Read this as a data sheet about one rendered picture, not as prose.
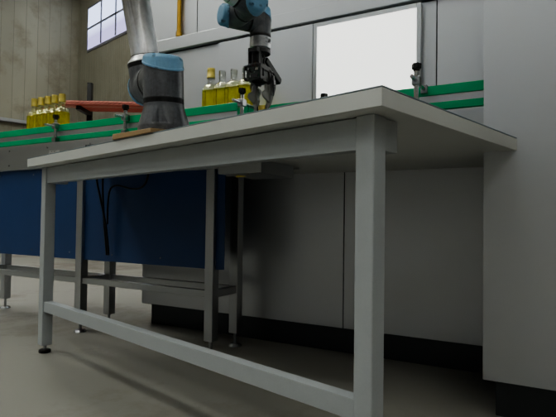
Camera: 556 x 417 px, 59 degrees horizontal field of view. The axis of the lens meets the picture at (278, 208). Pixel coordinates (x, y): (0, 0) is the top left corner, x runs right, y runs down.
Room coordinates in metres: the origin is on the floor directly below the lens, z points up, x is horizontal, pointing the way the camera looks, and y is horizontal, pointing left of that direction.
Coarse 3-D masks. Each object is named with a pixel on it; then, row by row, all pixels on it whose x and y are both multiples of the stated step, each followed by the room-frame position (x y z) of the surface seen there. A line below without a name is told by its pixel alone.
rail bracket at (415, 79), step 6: (414, 66) 1.48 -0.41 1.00; (420, 66) 1.48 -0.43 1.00; (414, 72) 1.49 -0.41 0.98; (414, 78) 1.45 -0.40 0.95; (420, 78) 1.49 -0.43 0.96; (414, 84) 1.49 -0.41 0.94; (420, 84) 1.49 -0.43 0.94; (426, 84) 1.57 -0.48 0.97; (414, 90) 1.49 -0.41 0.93; (420, 90) 1.58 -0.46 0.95; (426, 90) 1.57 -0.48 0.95; (414, 96) 1.49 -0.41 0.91
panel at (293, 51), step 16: (352, 16) 1.88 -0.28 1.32; (368, 16) 1.85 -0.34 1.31; (416, 16) 1.76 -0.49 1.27; (272, 32) 2.05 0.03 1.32; (288, 32) 2.02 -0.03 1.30; (304, 32) 1.98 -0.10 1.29; (416, 32) 1.76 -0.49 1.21; (224, 48) 2.18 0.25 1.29; (240, 48) 2.13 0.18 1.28; (272, 48) 2.05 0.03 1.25; (288, 48) 2.02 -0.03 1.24; (304, 48) 1.98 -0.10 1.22; (416, 48) 1.76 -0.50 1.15; (224, 64) 2.17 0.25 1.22; (240, 64) 2.13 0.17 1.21; (272, 64) 2.05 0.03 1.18; (288, 64) 2.02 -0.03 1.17; (304, 64) 1.98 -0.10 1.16; (288, 80) 2.02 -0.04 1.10; (304, 80) 1.98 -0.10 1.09; (288, 96) 2.02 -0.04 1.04; (304, 96) 1.98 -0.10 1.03
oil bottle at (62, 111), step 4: (60, 96) 2.51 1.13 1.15; (64, 96) 2.52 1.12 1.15; (60, 100) 2.51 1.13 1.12; (64, 100) 2.52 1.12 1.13; (60, 104) 2.51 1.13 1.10; (64, 104) 2.52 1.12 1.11; (56, 108) 2.51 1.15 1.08; (60, 108) 2.50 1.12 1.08; (64, 108) 2.51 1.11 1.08; (56, 112) 2.51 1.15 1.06; (60, 112) 2.49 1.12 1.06; (64, 112) 2.51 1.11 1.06; (68, 112) 2.53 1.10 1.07; (60, 116) 2.49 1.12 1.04; (64, 116) 2.51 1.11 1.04; (68, 116) 2.53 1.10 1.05; (60, 120) 2.49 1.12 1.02; (64, 120) 2.51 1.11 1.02; (68, 120) 2.53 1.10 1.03
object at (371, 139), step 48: (240, 144) 1.11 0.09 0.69; (288, 144) 1.01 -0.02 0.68; (336, 144) 0.93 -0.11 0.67; (384, 144) 0.89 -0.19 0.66; (48, 192) 1.88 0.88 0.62; (384, 192) 0.89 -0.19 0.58; (48, 240) 1.88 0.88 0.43; (384, 240) 0.89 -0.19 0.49; (48, 288) 1.89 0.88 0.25; (48, 336) 1.89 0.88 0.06; (144, 336) 1.38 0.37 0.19; (288, 384) 1.01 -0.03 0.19
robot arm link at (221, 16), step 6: (222, 6) 1.62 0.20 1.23; (228, 6) 1.61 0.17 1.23; (222, 12) 1.62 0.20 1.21; (228, 12) 1.61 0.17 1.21; (234, 12) 1.58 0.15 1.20; (222, 18) 1.62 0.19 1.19; (228, 18) 1.61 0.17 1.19; (234, 18) 1.60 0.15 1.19; (222, 24) 1.63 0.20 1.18; (228, 24) 1.63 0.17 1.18; (234, 24) 1.63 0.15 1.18; (240, 24) 1.62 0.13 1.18; (246, 24) 1.65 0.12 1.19; (240, 30) 1.68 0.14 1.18; (246, 30) 1.68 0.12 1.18
